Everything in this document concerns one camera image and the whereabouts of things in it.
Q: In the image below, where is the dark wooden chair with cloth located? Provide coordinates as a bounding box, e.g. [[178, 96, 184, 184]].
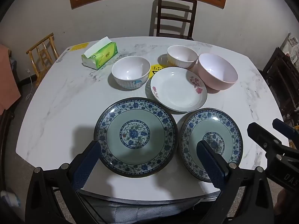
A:
[[0, 108, 17, 192]]

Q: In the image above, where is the round yellow warning sticker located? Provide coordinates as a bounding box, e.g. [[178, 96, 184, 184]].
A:
[[149, 65, 167, 78]]

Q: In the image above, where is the bamboo chair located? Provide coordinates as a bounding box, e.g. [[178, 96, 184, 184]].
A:
[[26, 33, 59, 81]]

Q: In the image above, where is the dark wooden slatted chair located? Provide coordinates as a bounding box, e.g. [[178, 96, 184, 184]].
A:
[[156, 0, 198, 40]]

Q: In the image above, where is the pink bowl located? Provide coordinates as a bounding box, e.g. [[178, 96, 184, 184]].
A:
[[198, 53, 238, 91]]

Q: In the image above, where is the dark carved wooden chair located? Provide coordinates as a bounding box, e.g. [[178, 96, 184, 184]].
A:
[[262, 48, 299, 126]]

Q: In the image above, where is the small blue floral plate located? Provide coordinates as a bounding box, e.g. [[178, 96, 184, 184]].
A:
[[179, 108, 244, 183]]

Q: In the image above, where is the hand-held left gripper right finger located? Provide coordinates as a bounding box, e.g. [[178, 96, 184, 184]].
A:
[[196, 140, 274, 224]]

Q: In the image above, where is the white bowl with blue cartoon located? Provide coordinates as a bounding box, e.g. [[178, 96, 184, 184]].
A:
[[111, 56, 151, 89]]

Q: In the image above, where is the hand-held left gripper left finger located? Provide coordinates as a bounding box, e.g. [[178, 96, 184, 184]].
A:
[[26, 141, 102, 224]]

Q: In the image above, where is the large blue floral plate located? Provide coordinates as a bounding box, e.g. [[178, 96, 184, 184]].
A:
[[94, 97, 178, 177]]

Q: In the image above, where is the stack of newspapers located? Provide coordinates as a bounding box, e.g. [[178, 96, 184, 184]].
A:
[[283, 34, 299, 64]]

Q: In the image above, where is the green tissue pack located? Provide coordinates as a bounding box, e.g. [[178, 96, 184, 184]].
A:
[[81, 36, 118, 70]]

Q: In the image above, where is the rectangular yellow sticker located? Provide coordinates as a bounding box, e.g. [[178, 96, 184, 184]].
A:
[[69, 42, 90, 51]]

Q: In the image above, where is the small white ribbed orange bowl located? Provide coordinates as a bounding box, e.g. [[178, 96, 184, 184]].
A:
[[167, 45, 198, 69]]

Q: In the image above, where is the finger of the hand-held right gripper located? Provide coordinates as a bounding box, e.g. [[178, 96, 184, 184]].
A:
[[272, 119, 299, 148], [247, 122, 284, 155]]

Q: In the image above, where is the white plate with red roses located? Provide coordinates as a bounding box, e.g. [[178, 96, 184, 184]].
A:
[[150, 67, 208, 112]]

